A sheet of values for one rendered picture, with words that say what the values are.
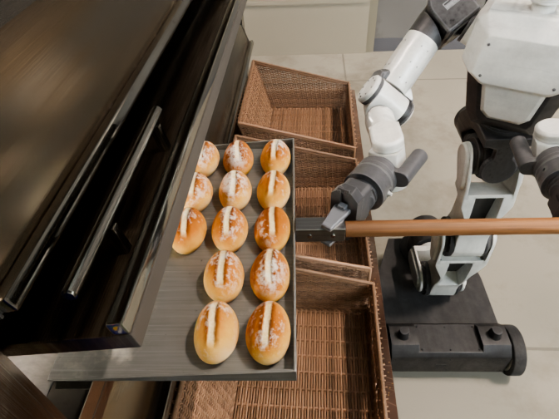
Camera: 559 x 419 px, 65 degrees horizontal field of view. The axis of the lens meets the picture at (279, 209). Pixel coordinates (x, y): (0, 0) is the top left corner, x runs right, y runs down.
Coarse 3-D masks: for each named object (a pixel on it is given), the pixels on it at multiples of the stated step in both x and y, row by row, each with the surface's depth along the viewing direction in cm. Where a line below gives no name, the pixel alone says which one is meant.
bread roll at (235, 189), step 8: (232, 176) 86; (240, 176) 87; (224, 184) 86; (232, 184) 85; (240, 184) 86; (248, 184) 87; (224, 192) 85; (232, 192) 84; (240, 192) 85; (248, 192) 87; (224, 200) 85; (232, 200) 84; (240, 200) 85; (248, 200) 87; (240, 208) 85
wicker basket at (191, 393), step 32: (320, 288) 133; (352, 288) 132; (320, 320) 138; (352, 320) 137; (320, 352) 130; (352, 352) 129; (192, 384) 102; (224, 384) 117; (256, 384) 124; (288, 384) 124; (352, 384) 122; (192, 416) 100; (224, 416) 115; (256, 416) 118; (288, 416) 117; (352, 416) 116; (384, 416) 102
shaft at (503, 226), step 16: (352, 224) 79; (368, 224) 79; (384, 224) 79; (400, 224) 79; (416, 224) 78; (432, 224) 78; (448, 224) 78; (464, 224) 78; (480, 224) 78; (496, 224) 78; (512, 224) 78; (528, 224) 78; (544, 224) 77
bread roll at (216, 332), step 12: (216, 300) 68; (204, 312) 65; (216, 312) 64; (228, 312) 66; (204, 324) 63; (216, 324) 63; (228, 324) 64; (204, 336) 62; (216, 336) 62; (228, 336) 63; (204, 348) 62; (216, 348) 62; (228, 348) 63; (204, 360) 63; (216, 360) 62
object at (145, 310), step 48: (192, 0) 118; (192, 48) 93; (144, 96) 82; (192, 96) 77; (96, 192) 62; (144, 192) 60; (48, 288) 50; (96, 288) 49; (0, 336) 47; (48, 336) 45; (96, 336) 44; (144, 336) 45
